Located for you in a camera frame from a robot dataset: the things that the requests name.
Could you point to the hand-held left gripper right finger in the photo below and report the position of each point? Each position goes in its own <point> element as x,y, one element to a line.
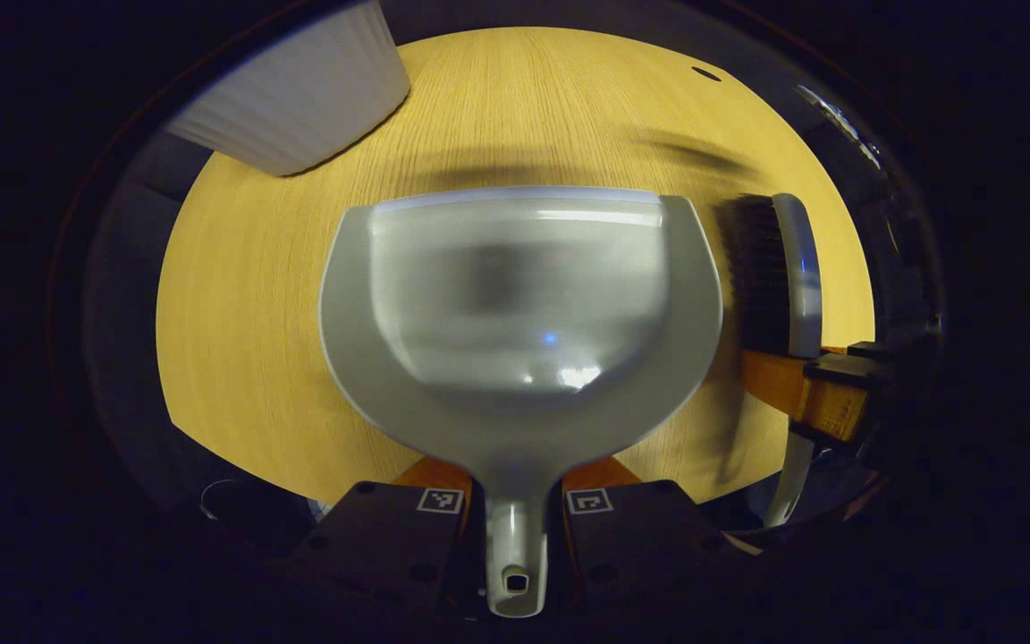
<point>640,546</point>

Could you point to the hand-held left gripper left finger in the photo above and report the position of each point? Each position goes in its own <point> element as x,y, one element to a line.
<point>381,546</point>

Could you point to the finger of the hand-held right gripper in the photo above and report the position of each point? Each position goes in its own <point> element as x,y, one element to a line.
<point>819,394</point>

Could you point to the small grey broom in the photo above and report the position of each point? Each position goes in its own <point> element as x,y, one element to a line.
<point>797,268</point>

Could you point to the grey plastic dustpan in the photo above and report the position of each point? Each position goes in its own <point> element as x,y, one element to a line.
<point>524,304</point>

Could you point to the white ribbed garbage bin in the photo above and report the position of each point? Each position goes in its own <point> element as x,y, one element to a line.
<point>300,98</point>

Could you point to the wooden desktop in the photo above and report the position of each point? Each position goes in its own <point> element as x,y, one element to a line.
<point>247,340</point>

